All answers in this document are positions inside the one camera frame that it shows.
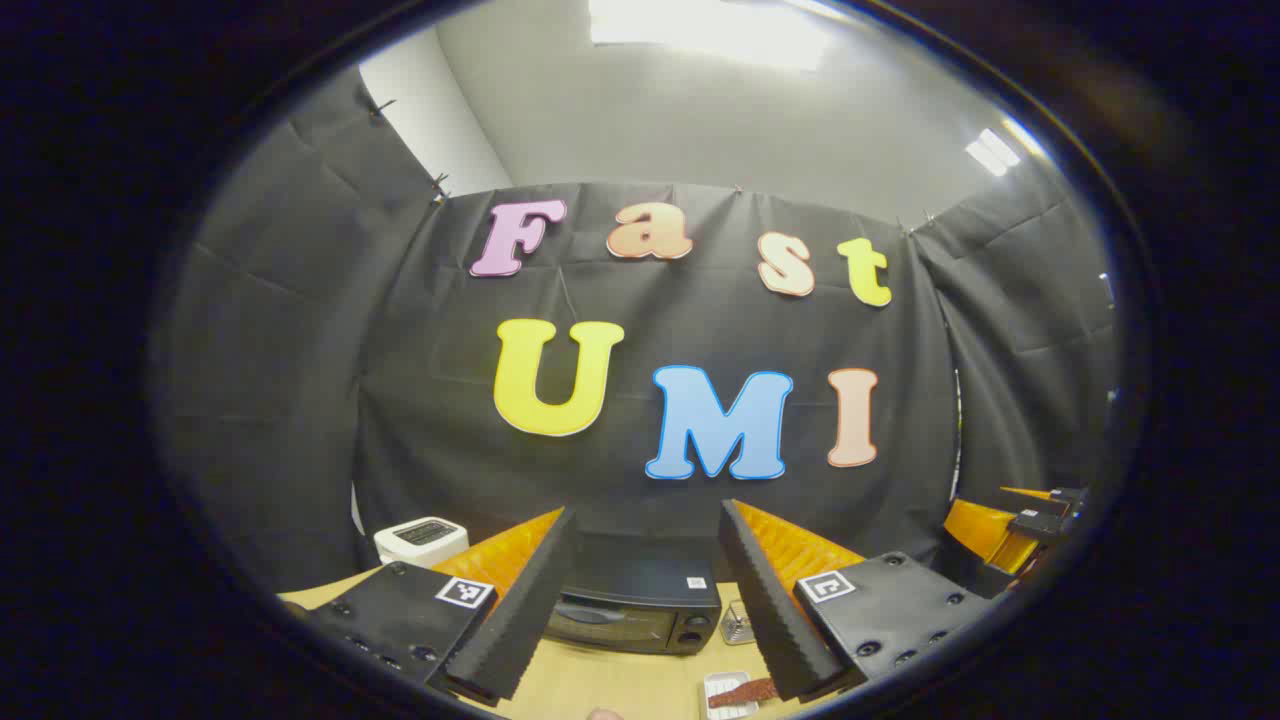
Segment white toaster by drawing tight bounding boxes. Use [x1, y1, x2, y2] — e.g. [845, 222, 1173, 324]
[374, 516, 470, 569]

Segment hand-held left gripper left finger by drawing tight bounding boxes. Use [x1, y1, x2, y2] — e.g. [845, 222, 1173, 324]
[285, 505, 581, 706]

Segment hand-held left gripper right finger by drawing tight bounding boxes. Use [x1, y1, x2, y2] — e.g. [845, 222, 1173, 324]
[718, 498, 1001, 703]

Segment white rectangular tray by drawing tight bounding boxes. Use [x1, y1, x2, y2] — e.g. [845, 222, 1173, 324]
[700, 670, 791, 720]

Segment ceiling light panel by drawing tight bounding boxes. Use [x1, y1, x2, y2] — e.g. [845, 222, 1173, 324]
[964, 127, 1022, 179]
[588, 0, 833, 73]

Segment black backdrop cloth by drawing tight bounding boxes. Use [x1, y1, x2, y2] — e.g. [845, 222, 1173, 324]
[150, 65, 1121, 596]

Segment black electric oven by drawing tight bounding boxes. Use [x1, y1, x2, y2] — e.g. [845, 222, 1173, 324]
[545, 535, 723, 658]

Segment red meat slice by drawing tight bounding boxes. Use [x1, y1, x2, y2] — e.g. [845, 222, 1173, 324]
[707, 677, 780, 710]

